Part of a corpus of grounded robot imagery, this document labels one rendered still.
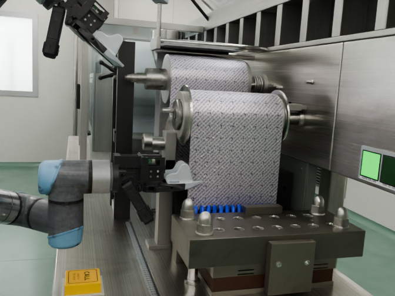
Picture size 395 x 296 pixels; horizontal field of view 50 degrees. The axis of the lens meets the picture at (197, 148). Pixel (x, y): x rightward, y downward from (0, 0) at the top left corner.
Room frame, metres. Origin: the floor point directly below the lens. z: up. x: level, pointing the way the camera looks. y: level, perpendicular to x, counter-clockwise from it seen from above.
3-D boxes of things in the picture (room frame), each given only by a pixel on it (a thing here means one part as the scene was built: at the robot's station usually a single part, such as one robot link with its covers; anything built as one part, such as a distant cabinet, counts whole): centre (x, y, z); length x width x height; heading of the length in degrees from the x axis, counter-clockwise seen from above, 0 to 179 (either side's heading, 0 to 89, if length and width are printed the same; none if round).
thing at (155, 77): (1.26, 0.14, 1.33); 0.06 x 0.06 x 0.06; 17
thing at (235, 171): (1.01, -0.10, 1.11); 0.23 x 0.01 x 0.18; 107
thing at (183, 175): (0.95, 0.03, 1.11); 0.09 x 0.03 x 0.06; 105
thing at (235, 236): (0.90, -0.16, 1.00); 0.40 x 0.16 x 0.06; 107
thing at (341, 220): (0.91, -0.33, 1.05); 0.04 x 0.04 x 0.04
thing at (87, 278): (0.81, 0.22, 0.91); 0.07 x 0.07 x 0.02; 17
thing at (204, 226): (0.81, -0.02, 1.05); 0.04 x 0.04 x 0.04
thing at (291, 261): (0.82, -0.20, 0.96); 0.10 x 0.03 x 0.11; 107
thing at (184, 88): (1.03, 0.04, 1.25); 0.15 x 0.01 x 0.15; 17
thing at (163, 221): (1.05, 0.09, 1.05); 0.06 x 0.05 x 0.31; 107
